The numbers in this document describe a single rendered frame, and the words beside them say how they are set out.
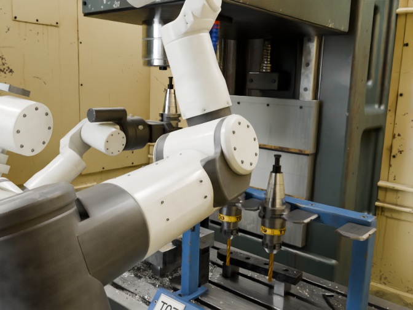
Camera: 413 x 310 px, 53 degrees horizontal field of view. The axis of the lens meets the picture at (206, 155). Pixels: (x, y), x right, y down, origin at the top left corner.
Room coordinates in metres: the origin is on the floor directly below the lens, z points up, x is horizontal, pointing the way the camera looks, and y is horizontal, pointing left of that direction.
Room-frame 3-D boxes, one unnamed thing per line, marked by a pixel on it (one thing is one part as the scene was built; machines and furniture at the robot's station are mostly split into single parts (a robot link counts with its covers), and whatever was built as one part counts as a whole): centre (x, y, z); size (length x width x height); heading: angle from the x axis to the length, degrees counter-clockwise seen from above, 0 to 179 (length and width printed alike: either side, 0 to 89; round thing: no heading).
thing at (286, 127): (1.52, -0.18, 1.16); 0.48 x 0.05 x 0.51; 50
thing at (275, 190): (0.80, -0.14, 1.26); 0.04 x 0.04 x 0.07
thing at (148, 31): (1.18, 0.11, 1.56); 0.16 x 0.16 x 0.12
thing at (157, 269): (1.21, 0.07, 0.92); 0.20 x 0.03 x 0.04; 140
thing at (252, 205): (0.84, -0.10, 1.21); 0.07 x 0.05 x 0.01; 140
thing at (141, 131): (1.11, 0.17, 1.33); 0.13 x 0.12 x 0.10; 50
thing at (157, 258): (1.27, 0.15, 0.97); 0.29 x 0.23 x 0.05; 50
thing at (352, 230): (0.70, -0.27, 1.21); 0.07 x 0.05 x 0.01; 140
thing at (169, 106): (1.19, 0.11, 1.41); 0.04 x 0.04 x 0.07
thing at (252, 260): (1.11, -0.15, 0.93); 0.26 x 0.05 x 0.06; 55
